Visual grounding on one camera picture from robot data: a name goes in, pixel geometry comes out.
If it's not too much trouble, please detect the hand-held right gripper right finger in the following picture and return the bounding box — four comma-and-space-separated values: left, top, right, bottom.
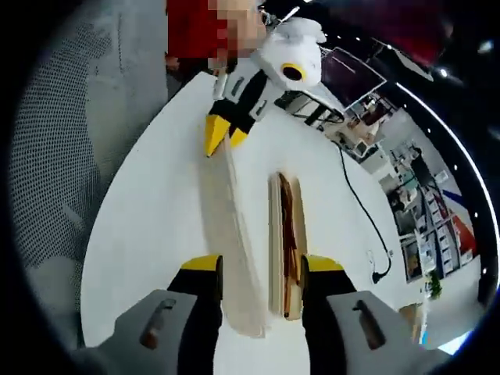
298, 255, 415, 375

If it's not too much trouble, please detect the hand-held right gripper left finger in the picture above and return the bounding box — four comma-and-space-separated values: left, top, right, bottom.
97, 253, 224, 375

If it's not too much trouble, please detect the cream cutlery case lid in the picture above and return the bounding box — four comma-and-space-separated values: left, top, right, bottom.
195, 136, 271, 340

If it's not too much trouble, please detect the brown wooden spoon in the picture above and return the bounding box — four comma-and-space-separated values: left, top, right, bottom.
277, 173, 299, 274

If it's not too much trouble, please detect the white laptop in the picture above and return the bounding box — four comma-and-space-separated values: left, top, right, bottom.
273, 46, 388, 118

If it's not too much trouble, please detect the green potted plant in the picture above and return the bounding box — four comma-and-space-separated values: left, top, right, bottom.
427, 270, 445, 301

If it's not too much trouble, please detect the storage shelving with white bins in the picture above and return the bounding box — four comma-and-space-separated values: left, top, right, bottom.
398, 167, 480, 284

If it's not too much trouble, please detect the grey mesh office chair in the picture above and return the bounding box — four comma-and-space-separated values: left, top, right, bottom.
7, 7, 171, 348

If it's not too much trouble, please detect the black power cable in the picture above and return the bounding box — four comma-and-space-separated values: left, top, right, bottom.
336, 140, 394, 285

